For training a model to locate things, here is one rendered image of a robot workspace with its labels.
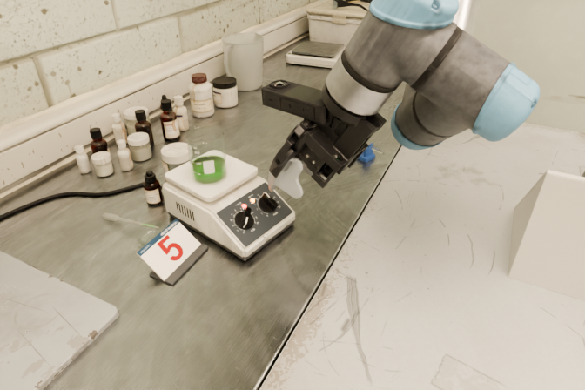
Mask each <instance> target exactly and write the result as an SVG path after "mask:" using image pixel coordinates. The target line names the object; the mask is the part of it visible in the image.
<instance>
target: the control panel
mask: <svg viewBox="0 0 585 390"><path fill-rule="evenodd" d="M264 192H267V193H268V194H269V195H270V196H271V197H272V198H273V199H274V200H275V201H276V202H277V203H278V207H277V208H276V210H275V211H274V212H264V211H262V210H261V208H260V207H259V200H260V198H261V197H262V195H263V194H264ZM251 198H254V199H255V202H254V203H253V202H251ZM243 204H246V208H247V207H250V208H251V209H252V211H251V215H252V216H253V218H254V225H253V226H252V228H250V229H247V230H244V229H241V228H239V227H238V226H237V225H236V223H235V216H236V215H237V213H238V212H244V211H245V209H246V208H243V207H242V205H243ZM292 212H293V211H292V210H291V209H290V208H289V207H288V206H287V205H286V203H285V202H284V201H283V200H282V199H281V198H280V197H279V196H278V195H277V194H276V193H275V191H272V192H271V191H270V190H269V189H268V184H267V183H266V182H265V183H263V184H262V185H260V186H258V187H256V188H255V189H253V190H252V191H250V192H248V193H247V194H246V195H244V196H243V197H241V198H239V199H237V200H236V201H234V202H233V203H231V204H229V205H228V206H227V207H225V208H224V209H222V210H220V211H219V212H217V215H218V216H219V217H220V219H221V220H222V221H223V222H224V223H225V224H226V226H227V227H228V228H229V229H230V230H231V231H232V233H233V234H234V235H235V236H236V237H237V238H238V239H239V241H240V242H241V243H242V244H243V245H244V246H245V247H248V246H249V245H250V244H251V243H252V242H254V241H255V240H256V239H258V238H259V237H261V236H262V235H263V234H265V233H266V232H268V231H269V230H270V229H272V228H273V227H274V226H275V225H276V224H278V223H279V222H280V221H282V220H283V219H285V218H286V217H287V216H289V215H290V214H291V213H292Z"/></svg>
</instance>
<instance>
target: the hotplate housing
mask: <svg viewBox="0 0 585 390"><path fill-rule="evenodd" d="M265 182H266V180H265V179H264V178H262V177H260V176H257V175H256V176H255V177H253V178H251V179H249V180H247V181H246V182H245V183H244V184H242V185H240V186H238V187H236V188H235V189H233V190H231V191H230V192H228V193H227V194H225V195H223V196H222V197H220V198H218V199H216V200H214V201H212V202H205V201H204V200H202V199H200V198H198V197H196V196H194V195H192V194H190V193H189V192H187V191H185V190H183V189H181V188H180V187H178V186H176V185H174V184H172V183H171V182H169V181H168V182H166V183H164V184H163V186H162V189H163V194H164V199H165V207H166V210H167V211H168V214H169V215H171V216H172V217H174V218H175V219H177V220H178V221H180V222H182V223H183V224H185V225H187V226H189V227H190V228H191V229H193V230H194V231H196V232H198V233H200V234H201V235H203V236H205V237H206V238H208V239H209V240H211V241H212V242H214V243H216V244H217V245H220V246H221V247H223V248H224V249H226V250H227V251H228V252H231V253H232V254H234V255H235V256H237V257H239V258H240V259H243V260H244V261H247V260H248V259H249V258H250V257H251V256H252V255H254V254H255V253H256V252H258V251H259V250H260V249H262V248H263V247H264V246H265V245H267V244H268V243H270V242H271V241H272V240H273V239H275V238H276V237H277V236H279V235H280V234H281V233H282V232H283V231H284V230H286V229H287V228H288V227H289V226H291V225H292V224H294V220H295V211H294V210H293V209H292V208H291V207H290V206H289V205H288V204H287V202H286V201H285V200H284V199H283V198H282V197H280V195H278V193H277V192H276V191H275V190H274V191H275V193H276V194H277V195H278V196H279V197H280V198H281V199H282V200H283V201H284V202H285V203H286V205H287V206H288V207H289V208H290V209H291V210H292V213H291V214H290V215H289V216H287V217H286V218H285V219H283V220H282V221H280V222H279V223H278V224H276V225H275V226H274V227H273V228H272V229H270V230H269V231H268V232H266V233H265V234H263V235H262V236H261V237H259V238H258V239H256V240H255V241H254V242H252V243H251V244H250V245H249V246H248V247H245V246H244V245H243V244H242V243H241V242H240V241H239V239H238V238H237V237H236V236H235V235H234V234H233V233H232V231H231V230H230V229H229V228H228V227H227V226H226V224H225V223H224V222H223V221H222V220H221V219H220V217H219V216H218V215H217V212H219V211H220V210H222V209H224V208H225V207H227V206H228V205H229V204H231V203H233V202H234V201H236V200H237V199H239V198H241V197H243V196H244V195H246V194H247V193H248V192H250V191H252V190H253V189H255V188H256V187H258V186H260V185H262V184H263V183H265ZM266 183H267V182H266ZM267 184H268V183H267Z"/></svg>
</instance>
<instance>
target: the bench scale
mask: <svg viewBox="0 0 585 390"><path fill-rule="evenodd" d="M345 48H346V47H344V44H334V43H324V42H315V41H304V42H303V43H302V44H299V45H298V46H297V47H295V48H294V49H293V50H291V51H289V52H288V53H287V54H286V62H287V63H289V64H301V65H308V66H316V67H324V68H331V69H332V68H333V66H334V65H335V63H336V62H337V60H338V58H339V57H340V54H341V53H342V51H343V50H344V49H345Z"/></svg>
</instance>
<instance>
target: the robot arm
mask: <svg viewBox="0 0 585 390"><path fill-rule="evenodd" d="M480 7H481V0H373V1H372V2H371V3H370V5H369V10H368V11H367V13H366V14H365V16H364V18H363V19H362V21H361V22H360V25H359V26H358V28H357V30H356V31H355V32H354V34H353V36H352V38H351V39H350V41H349V43H348V44H347V46H346V48H345V49H344V50H343V51H342V53H341V54H340V57H339V58H338V60H337V62H336V63H335V65H334V66H333V68H332V69H331V71H330V73H329V74H328V76H327V78H326V83H325V84H324V86H323V88H322V90H319V89H315V88H313V87H309V86H305V85H302V84H296V83H293V82H289V81H286V80H282V79H280V80H276V81H273V82H271V83H270V84H269V85H267V86H265V87H262V88H261V94H262V103H263V105H265V106H268V107H271V108H273V109H276V110H280V111H284V112H287V113H290V114H293V115H295V116H298V117H301V118H304V120H303V121H302V122H300V123H299V124H297V125H296V126H295V128H294V129H293V130H292V132H291V134H290V135H289V136H288V137H287V139H286V142H285V143H284V145H283V146H282V147H281V149H280V150H279V151H278V153H277V154H276V156H275V157H274V159H273V161H272V164H271V166H270V169H269V176H268V189H269V190H270V191H271V192H272V191H273V190H274V189H275V187H276V186H277V187H279V188H280V189H281V190H283V191H284V192H286V193H287V194H289V195H290V196H292V197H293V198H296V199H298V198H301V197H302V196H303V190H302V187H301V185H300V182H299V175H300V174H301V172H302V171H304V172H306V173H307V174H309V175H311V176H312V178H313V179H314V180H315V181H316V182H317V183H318V184H319V185H320V187H321V188H322V189H323V188H324V187H325V186H326V184H327V183H328V182H329V181H330V180H331V178H332V177H333V176H334V174H335V173H336V172H337V173H338V174H341V173H342V172H343V171H344V170H345V169H346V168H347V167H348V168H350V167H351V166H352V165H353V164H354V163H355V161H356V160H357V159H358V158H359V157H360V155H361V154H362V153H363V152H364V150H365V149H366V148H367V147H368V146H369V145H368V144H367V143H366V142H367V141H368V140H369V138H370V137H371V136H372V135H373V134H374V133H375V132H376V131H377V130H379V129H380V128H381V127H382V126H383V125H384V124H385V122H386V120H385V119H384V118H383V117H382V116H381V115H380V114H379V113H378V111H379V110H380V109H381V107H382V106H383V105H384V104H385V102H386V101H387V100H388V99H389V98H390V97H391V95H392V94H393V93H394V91H395V90H396V89H397V88H398V87H399V85H400V84H401V83H402V82H403V81H404V82H406V87H405V91H404V95H403V98H402V102H401V103H400V104H399V105H398V106H397V107H396V109H395V111H394V113H393V115H392V118H391V130H392V133H393V136H394V137H395V139H396V140H397V141H398V142H399V143H400V144H401V145H403V146H404V147H406V148H408V149H410V150H424V149H427V148H431V147H435V146H436V145H439V144H440V143H442V142H443V141H444V140H446V139H448V138H451V137H452V136H454V135H457V134H459V133H461V132H463V131H465V130H467V129H470V130H472V133H473V134H478V135H480V136H481V137H483V138H485V139H486V140H487V141H490V142H496V141H500V140H502V139H504V138H506V137H508V136H509V135H510V134H512V133H513V132H514V131H516V130H517V129H518V128H519V127H520V126H521V125H522V124H523V123H524V122H525V120H526V119H527V118H528V117H529V115H530V114H531V113H532V111H533V109H534V108H535V107H536V105H537V103H538V100H539V97H540V87H539V85H538V84H537V83H536V82H535V81H534V80H533V79H532V78H530V77H529V76H527V75H526V74H525V73H523V72H522V71H521V70H519V69H518V68H517V67H516V64H515V63H513V62H511V63H510V62H509V61H508V60H506V59H505V58H504V57H502V56H500V55H499V54H497V53H496V52H494V51H493V50H491V49H490V48H488V47H487V46H486V45H485V44H483V43H482V42H480V41H479V40H477V39H476V38H474V33H475V29H476V24H477V20H478V16H479V11H480ZM326 178H327V180H325V179H326Z"/></svg>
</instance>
